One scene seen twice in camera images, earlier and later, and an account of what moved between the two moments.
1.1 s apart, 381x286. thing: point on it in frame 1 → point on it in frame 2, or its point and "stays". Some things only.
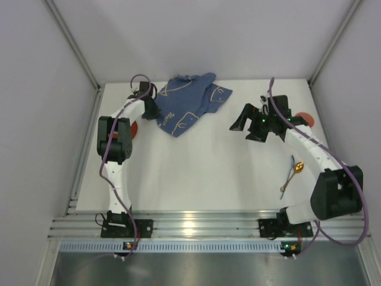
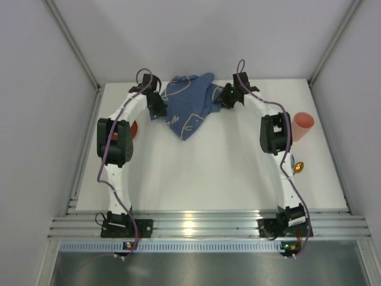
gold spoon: x=298 y=168 stays
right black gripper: x=254 y=123 → x=227 y=99
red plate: x=134 y=130 stays
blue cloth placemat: x=182 y=100 stays
